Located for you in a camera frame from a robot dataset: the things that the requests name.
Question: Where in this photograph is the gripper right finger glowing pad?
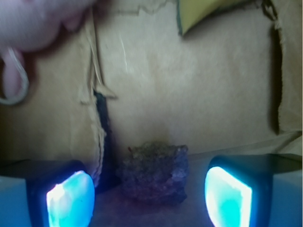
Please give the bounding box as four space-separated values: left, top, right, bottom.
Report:
204 154 303 227

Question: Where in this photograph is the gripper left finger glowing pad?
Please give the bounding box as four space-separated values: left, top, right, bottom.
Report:
0 159 95 227

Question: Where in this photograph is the brown rough rock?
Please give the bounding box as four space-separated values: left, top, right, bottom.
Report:
116 141 189 206

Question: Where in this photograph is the brown paper bag bin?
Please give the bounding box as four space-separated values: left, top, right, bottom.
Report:
0 0 303 185

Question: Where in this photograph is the pink plush toy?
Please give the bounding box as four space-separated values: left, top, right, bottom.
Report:
0 0 95 98

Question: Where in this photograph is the yellow sponge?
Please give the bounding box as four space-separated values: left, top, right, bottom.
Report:
177 0 248 36

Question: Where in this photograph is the white ring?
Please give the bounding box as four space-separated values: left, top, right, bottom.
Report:
0 47 30 106

